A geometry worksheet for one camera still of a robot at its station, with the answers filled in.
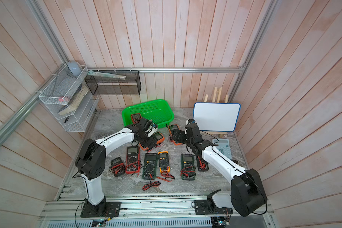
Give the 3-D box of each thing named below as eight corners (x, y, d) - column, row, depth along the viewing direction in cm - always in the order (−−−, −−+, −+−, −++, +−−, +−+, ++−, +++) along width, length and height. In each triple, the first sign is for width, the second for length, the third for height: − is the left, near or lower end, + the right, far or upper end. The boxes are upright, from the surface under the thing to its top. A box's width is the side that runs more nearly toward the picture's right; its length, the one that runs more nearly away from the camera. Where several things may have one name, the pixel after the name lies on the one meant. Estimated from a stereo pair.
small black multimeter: (109, 177, 86) (107, 174, 82) (114, 160, 93) (112, 157, 89) (124, 177, 86) (122, 174, 82) (127, 160, 93) (126, 157, 89)
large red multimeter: (126, 174, 87) (124, 172, 84) (127, 148, 98) (126, 146, 96) (139, 173, 87) (139, 171, 85) (140, 147, 99) (139, 145, 96)
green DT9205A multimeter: (142, 179, 84) (141, 178, 83) (145, 154, 95) (144, 153, 93) (156, 179, 84) (156, 178, 83) (157, 154, 95) (157, 153, 93)
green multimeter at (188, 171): (180, 180, 85) (181, 178, 82) (179, 156, 95) (179, 153, 92) (195, 180, 85) (196, 178, 82) (192, 156, 95) (193, 153, 92)
